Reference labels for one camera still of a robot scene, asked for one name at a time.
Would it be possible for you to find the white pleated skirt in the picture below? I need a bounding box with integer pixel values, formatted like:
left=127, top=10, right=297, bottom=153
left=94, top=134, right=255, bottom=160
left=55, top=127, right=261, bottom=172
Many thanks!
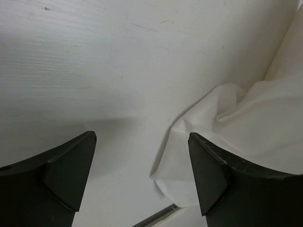
left=151, top=9, right=303, bottom=207

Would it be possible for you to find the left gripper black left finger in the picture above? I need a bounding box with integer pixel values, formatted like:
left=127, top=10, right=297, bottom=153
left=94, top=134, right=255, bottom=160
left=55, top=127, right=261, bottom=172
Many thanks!
left=0, top=131, right=97, bottom=227

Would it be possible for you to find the front aluminium rail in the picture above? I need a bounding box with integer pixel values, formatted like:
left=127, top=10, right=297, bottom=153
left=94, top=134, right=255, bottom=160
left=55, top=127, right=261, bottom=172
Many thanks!
left=133, top=204, right=181, bottom=227

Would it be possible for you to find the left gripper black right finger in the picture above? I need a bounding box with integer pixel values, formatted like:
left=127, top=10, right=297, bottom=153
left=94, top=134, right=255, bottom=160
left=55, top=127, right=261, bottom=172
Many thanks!
left=188, top=132, right=303, bottom=227

